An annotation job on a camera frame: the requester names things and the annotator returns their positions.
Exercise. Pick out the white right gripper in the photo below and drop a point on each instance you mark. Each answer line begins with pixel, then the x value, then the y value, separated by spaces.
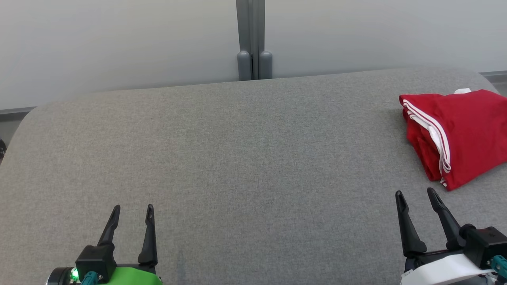
pixel 435 273

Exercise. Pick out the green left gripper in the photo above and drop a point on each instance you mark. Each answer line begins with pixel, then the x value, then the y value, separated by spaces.
pixel 134 277

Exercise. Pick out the red shirt with white sleeves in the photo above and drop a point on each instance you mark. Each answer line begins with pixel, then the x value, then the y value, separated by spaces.
pixel 471 130

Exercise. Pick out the dark round object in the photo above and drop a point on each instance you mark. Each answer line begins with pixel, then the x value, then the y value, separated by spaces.
pixel 2 148

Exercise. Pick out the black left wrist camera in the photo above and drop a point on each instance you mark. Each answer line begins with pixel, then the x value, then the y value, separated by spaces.
pixel 95 259

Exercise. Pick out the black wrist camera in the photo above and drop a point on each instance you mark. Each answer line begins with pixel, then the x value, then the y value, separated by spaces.
pixel 483 245
pixel 95 259

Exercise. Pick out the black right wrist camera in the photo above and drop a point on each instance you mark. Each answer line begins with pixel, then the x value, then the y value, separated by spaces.
pixel 483 245

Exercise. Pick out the grey partition post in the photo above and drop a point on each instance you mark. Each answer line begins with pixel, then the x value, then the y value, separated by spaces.
pixel 253 39

